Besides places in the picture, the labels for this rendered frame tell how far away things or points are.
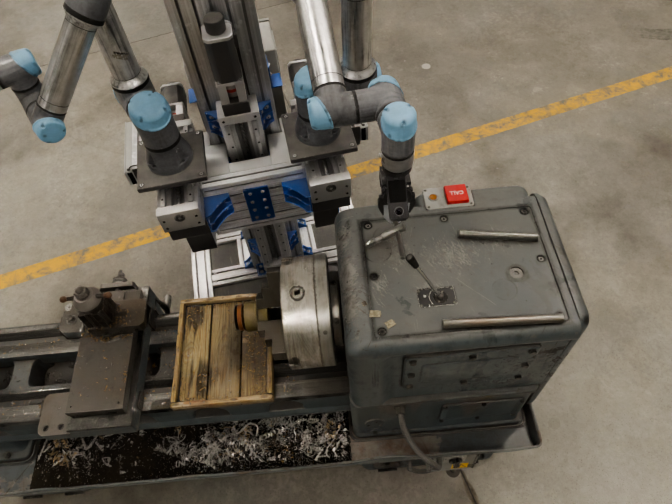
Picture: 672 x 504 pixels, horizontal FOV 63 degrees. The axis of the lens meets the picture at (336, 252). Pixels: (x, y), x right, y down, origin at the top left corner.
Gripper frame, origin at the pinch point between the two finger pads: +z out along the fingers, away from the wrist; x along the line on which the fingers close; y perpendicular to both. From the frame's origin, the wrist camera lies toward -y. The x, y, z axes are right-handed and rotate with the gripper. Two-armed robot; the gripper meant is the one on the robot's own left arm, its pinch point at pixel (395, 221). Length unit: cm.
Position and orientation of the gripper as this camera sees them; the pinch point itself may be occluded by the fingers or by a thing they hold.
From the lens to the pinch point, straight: 144.2
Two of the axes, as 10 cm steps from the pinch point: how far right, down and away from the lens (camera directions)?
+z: 0.6, 5.6, 8.3
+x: -10.0, 0.9, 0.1
